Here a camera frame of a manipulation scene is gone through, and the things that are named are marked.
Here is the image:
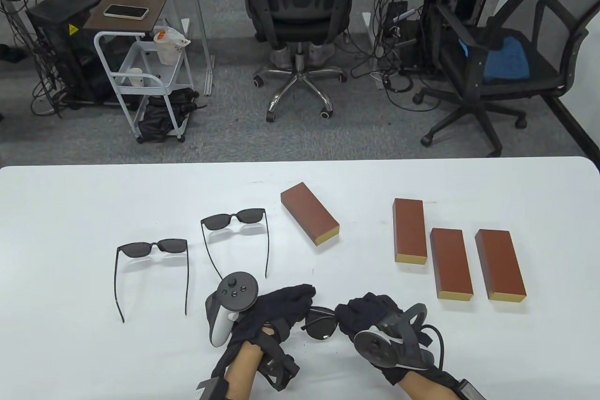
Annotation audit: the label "brown storage box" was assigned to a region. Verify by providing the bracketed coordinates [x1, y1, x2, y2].
[429, 227, 474, 301]
[392, 198, 428, 265]
[474, 229, 527, 302]
[280, 181, 341, 246]

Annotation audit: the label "black computer cabinet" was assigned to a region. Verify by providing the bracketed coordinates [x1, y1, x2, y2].
[25, 0, 118, 106]

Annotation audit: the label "white plastic bag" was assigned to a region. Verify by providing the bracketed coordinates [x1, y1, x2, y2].
[153, 26, 192, 66]

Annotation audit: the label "person's left forearm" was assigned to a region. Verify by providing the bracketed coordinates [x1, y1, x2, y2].
[224, 341, 264, 400]

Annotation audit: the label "grey white handheld controller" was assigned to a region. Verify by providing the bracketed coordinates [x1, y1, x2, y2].
[353, 303, 435, 373]
[205, 271, 260, 348]

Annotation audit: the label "black sunglasses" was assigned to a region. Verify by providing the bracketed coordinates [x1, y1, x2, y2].
[200, 207, 271, 281]
[300, 306, 341, 341]
[114, 238, 190, 325]

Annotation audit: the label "white smartphone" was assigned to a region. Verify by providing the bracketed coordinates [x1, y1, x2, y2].
[103, 4, 150, 21]

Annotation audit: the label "blue seat cushion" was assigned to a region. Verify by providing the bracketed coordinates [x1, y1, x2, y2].
[483, 36, 531, 83]

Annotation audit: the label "white rolling cart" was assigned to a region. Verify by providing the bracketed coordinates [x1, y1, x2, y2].
[93, 30, 194, 144]

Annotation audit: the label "black office chair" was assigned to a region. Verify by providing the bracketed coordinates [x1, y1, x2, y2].
[240, 0, 360, 122]

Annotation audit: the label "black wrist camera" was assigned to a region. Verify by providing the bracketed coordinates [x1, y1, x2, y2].
[260, 353, 301, 392]

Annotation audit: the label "person's left hand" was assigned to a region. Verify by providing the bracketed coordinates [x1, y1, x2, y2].
[229, 284, 317, 350]

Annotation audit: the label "person's right hand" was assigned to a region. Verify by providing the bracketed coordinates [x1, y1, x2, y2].
[335, 293, 453, 387]

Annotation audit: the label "person's right forearm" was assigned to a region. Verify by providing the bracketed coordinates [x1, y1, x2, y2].
[397, 378, 451, 400]

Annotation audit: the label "black mesh armchair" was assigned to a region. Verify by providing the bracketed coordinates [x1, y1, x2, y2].
[412, 0, 590, 158]

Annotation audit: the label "black bag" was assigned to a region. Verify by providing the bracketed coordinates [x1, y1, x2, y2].
[137, 87, 208, 143]

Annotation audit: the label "black computer tower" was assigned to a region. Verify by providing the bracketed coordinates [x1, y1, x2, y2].
[385, 0, 423, 73]

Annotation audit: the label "aluminium frame post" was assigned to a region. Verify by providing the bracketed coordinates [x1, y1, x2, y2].
[182, 0, 216, 97]

